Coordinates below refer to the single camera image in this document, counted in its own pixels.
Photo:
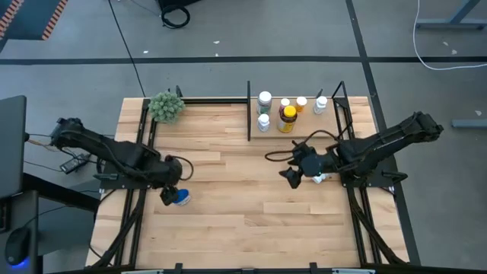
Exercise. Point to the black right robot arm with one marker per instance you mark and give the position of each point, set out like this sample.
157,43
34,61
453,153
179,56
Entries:
380,146

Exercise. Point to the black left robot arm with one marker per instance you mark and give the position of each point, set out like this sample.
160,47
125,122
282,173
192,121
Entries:
114,152

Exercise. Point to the black power brick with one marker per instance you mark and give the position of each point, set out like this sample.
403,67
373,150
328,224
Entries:
74,164

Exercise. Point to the black computer mouse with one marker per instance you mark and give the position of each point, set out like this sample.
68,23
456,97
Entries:
17,245

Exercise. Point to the pink bottle white cap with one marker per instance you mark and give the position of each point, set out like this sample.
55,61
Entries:
284,103

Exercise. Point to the white bottle with blue label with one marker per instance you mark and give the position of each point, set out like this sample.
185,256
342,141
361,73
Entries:
320,104

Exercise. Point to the orange black striped mat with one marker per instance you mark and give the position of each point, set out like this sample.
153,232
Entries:
26,19

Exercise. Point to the dark grey side desk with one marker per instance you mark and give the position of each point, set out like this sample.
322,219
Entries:
23,213

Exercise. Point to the green label bottle white cap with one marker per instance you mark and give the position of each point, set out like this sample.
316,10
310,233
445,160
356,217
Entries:
264,102

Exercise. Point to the dark grey laptop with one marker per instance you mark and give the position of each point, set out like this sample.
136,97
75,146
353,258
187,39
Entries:
11,144

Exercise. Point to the amber fish oil bottle yellow cap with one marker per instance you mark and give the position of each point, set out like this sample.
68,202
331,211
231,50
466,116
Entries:
288,118

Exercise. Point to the green potted plant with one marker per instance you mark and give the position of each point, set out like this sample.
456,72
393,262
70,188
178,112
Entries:
166,107

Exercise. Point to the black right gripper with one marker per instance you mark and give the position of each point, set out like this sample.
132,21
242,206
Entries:
316,163

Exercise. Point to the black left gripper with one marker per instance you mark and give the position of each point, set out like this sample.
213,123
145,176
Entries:
169,171

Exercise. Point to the blue cap white bottle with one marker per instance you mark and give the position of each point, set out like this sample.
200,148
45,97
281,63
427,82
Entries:
184,196

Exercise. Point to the small orange bottle white cap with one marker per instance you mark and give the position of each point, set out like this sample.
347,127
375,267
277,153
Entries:
301,102

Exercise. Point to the black frame wooden shelf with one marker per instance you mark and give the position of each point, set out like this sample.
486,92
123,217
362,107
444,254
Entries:
308,125

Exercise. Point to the grey desk leg frame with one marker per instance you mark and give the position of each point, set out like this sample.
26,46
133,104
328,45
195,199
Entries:
437,24

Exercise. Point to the small white medicine bottle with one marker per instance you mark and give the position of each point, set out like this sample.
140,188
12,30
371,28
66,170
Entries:
263,122

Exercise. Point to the white bottle with barcode label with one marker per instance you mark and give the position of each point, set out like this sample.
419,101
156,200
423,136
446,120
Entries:
320,179

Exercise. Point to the grey floor bar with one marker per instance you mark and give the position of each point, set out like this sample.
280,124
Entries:
470,123

